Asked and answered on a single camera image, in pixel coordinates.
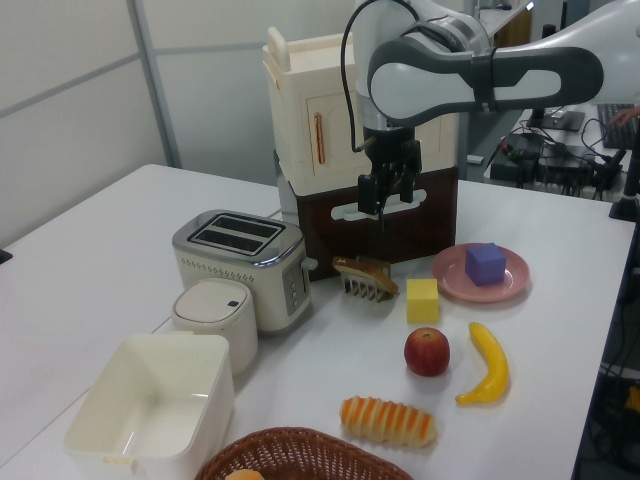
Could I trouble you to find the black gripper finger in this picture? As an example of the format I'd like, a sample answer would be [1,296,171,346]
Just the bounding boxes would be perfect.
[398,142,422,204]
[357,164,394,216]

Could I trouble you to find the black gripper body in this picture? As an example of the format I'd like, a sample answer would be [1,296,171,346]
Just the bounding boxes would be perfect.
[363,127,416,174]

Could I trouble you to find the yellow cube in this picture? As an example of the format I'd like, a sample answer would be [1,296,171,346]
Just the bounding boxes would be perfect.
[405,278,440,325]

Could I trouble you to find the purple cube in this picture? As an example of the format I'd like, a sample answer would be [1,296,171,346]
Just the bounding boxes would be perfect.
[464,242,506,287]

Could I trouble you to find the person's hand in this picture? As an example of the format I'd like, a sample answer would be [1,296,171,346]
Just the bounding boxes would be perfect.
[612,104,640,127]

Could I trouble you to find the dark brown drawer base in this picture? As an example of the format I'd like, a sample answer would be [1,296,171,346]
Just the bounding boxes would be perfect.
[294,164,460,281]

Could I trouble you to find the brown toast rack toy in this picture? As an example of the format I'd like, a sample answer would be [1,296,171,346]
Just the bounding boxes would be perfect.
[332,255,401,305]

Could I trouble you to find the pink plate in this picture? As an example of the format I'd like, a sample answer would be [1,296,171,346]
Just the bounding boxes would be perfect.
[431,243,531,305]

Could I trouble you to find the black monitor stand base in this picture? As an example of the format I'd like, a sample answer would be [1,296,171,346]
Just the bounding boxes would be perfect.
[526,106,586,133]

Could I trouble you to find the red apple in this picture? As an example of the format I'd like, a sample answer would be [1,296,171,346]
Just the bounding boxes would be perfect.
[403,327,451,377]

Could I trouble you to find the cream silver toaster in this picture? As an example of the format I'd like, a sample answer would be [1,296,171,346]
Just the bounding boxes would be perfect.
[171,208,319,337]

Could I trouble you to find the yellow banana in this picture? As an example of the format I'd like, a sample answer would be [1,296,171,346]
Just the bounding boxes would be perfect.
[454,321,511,407]

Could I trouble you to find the small white lidded bin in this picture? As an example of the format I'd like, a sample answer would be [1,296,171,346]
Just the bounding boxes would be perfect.
[171,279,260,377]

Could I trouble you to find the black keyboard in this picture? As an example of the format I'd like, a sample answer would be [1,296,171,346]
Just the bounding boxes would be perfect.
[597,102,640,150]

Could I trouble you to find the orange striped bread roll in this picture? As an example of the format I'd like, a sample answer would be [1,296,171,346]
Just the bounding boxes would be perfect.
[339,394,439,447]

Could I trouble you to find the brown wicker basket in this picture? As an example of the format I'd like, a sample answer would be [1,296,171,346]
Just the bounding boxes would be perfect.
[193,426,416,480]

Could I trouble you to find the white plastic container box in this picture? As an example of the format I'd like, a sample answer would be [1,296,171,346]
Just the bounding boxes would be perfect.
[62,332,235,480]

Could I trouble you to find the grey post behind cabinet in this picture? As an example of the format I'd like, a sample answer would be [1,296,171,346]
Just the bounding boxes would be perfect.
[272,148,297,221]

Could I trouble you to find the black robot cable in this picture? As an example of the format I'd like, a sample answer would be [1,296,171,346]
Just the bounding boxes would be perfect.
[340,0,381,154]

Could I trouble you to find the cream toy cabinet with handles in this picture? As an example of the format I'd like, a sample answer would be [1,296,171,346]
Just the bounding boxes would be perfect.
[261,25,459,187]

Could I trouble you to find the black power strip with cables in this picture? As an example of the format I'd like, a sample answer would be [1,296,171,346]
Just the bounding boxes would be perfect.
[491,132,624,197]

